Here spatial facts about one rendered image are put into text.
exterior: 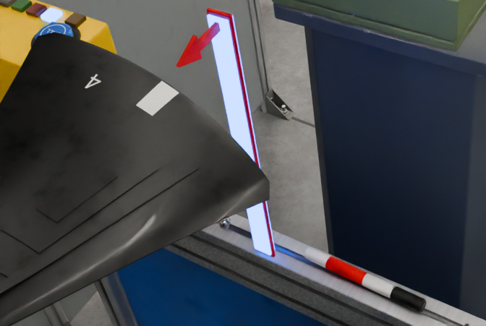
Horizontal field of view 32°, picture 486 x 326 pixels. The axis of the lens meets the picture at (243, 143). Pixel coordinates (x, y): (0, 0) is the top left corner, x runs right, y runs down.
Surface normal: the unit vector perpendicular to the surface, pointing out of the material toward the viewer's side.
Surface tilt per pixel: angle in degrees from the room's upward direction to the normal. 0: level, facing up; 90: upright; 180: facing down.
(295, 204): 0
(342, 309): 90
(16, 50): 0
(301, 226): 0
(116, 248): 17
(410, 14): 90
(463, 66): 90
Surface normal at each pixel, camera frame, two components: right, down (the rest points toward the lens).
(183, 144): 0.20, -0.59
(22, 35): -0.14, -0.70
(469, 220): 0.20, 0.67
